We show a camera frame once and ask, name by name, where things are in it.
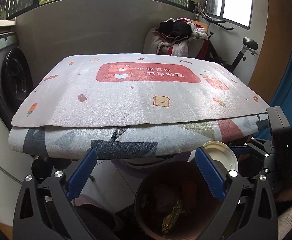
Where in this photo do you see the white cartoon print mat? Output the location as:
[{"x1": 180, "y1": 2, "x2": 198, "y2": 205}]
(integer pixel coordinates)
[{"x1": 11, "y1": 53, "x2": 268, "y2": 128}]

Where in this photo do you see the white cabinet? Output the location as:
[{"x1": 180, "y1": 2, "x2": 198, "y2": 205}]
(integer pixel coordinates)
[{"x1": 0, "y1": 118, "x2": 33, "y2": 226}]

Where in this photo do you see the cream plastic lid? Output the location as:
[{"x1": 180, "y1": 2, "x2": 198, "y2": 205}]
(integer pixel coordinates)
[{"x1": 203, "y1": 141, "x2": 238, "y2": 172}]

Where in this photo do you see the gold foil wrapper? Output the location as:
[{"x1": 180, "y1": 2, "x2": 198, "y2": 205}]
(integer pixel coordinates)
[{"x1": 161, "y1": 200, "x2": 183, "y2": 234}]

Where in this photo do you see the brown round trash bin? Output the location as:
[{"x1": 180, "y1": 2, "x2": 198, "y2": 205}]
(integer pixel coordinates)
[{"x1": 134, "y1": 161, "x2": 220, "y2": 239}]

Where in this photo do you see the person's right hand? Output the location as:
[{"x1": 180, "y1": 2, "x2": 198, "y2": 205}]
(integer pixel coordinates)
[{"x1": 274, "y1": 188, "x2": 292, "y2": 202}]

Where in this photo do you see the dark grey washing machine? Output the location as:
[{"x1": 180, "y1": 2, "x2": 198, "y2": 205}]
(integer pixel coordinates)
[{"x1": 0, "y1": 32, "x2": 34, "y2": 129}]

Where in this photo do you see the black exercise bike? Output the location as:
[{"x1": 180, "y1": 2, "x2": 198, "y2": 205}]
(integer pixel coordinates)
[{"x1": 191, "y1": 0, "x2": 258, "y2": 73}]

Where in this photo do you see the chair piled with clothes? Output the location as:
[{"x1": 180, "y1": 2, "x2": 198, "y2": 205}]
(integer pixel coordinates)
[{"x1": 143, "y1": 18, "x2": 208, "y2": 59}]

